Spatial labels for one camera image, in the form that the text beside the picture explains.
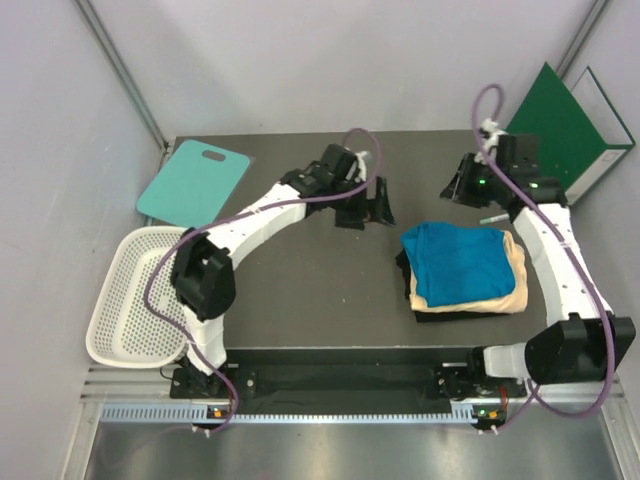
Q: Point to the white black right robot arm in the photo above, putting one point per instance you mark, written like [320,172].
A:
[584,341]

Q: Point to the blue t shirt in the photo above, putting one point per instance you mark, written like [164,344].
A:
[453,265]

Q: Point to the cream t shirt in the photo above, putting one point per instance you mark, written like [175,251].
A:
[515,302]

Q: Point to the green lever arch binder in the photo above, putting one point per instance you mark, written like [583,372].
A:
[582,135]

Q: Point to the teal cutting board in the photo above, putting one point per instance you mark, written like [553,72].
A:
[191,189]

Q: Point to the white perforated plastic basket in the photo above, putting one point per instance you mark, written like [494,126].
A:
[122,332]

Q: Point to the aluminium frame rail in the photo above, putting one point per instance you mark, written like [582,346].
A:
[107,46]

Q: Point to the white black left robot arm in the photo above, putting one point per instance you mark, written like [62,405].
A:
[203,272]

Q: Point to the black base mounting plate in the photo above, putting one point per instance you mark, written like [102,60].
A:
[352,388]

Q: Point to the grey slotted cable duct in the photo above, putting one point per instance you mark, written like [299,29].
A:
[457,413]

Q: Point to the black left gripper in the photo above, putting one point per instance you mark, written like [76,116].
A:
[366,209]

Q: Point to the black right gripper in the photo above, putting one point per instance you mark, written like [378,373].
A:
[458,189]

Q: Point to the white green marker pen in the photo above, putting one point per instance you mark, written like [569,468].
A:
[494,219]

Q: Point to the black t shirt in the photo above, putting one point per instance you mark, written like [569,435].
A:
[402,262]

